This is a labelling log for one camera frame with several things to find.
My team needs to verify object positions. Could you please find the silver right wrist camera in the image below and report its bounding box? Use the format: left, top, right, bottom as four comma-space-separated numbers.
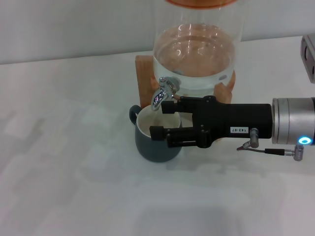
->
300, 34, 315, 83

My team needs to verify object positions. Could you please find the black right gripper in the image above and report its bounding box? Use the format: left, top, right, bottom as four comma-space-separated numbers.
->
149, 95, 274, 149

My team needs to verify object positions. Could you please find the wooden dispenser lid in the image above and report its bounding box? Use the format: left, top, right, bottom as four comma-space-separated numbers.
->
165, 0, 239, 9

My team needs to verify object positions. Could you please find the grey right gripper cable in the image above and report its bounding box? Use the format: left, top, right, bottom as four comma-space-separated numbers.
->
236, 127, 305, 162

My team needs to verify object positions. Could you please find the dark grey ceramic cup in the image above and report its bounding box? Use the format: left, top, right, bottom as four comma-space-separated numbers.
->
129, 104, 183, 163

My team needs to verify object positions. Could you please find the wooden dispenser stand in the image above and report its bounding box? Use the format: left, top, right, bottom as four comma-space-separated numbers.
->
134, 54, 237, 143

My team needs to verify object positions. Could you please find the chrome faucet tap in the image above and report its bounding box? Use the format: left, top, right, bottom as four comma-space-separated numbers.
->
150, 76, 182, 111

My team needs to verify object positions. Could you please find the glass water dispenser jar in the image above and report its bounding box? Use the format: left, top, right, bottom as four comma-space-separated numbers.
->
151, 4, 247, 99

